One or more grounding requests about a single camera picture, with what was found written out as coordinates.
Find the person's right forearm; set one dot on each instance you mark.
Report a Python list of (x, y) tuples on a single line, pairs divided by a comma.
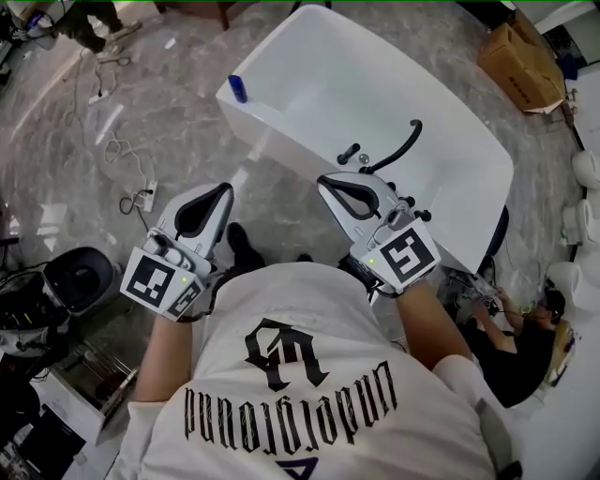
[(433, 323)]

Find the black toilet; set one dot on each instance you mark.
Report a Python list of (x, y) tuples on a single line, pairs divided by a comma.
[(79, 281)]

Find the blue bottle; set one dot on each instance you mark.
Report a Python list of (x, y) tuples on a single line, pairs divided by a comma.
[(238, 87)]

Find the person's black shoe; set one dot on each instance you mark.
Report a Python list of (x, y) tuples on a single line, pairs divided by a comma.
[(304, 258), (244, 248)]

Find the brown cardboard box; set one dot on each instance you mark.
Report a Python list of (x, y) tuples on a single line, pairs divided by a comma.
[(520, 65)]

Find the person's left forearm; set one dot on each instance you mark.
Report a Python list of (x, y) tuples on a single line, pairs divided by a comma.
[(166, 356)]

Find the black curved faucet spout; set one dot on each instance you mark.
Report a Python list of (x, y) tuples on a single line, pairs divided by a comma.
[(404, 144)]

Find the person's white printed t-shirt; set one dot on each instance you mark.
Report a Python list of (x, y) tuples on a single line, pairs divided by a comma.
[(304, 375)]

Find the white toilet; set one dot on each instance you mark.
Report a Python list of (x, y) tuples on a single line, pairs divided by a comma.
[(576, 286), (586, 222), (588, 169)]

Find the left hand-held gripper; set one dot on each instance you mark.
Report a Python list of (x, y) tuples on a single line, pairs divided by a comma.
[(154, 276)]

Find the white power strip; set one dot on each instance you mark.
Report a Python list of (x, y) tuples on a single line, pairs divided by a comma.
[(150, 194), (99, 96)]

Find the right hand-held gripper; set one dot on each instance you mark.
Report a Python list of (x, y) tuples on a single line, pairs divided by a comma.
[(403, 255)]

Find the white bathtub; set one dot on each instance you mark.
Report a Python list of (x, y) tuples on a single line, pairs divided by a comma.
[(356, 89)]

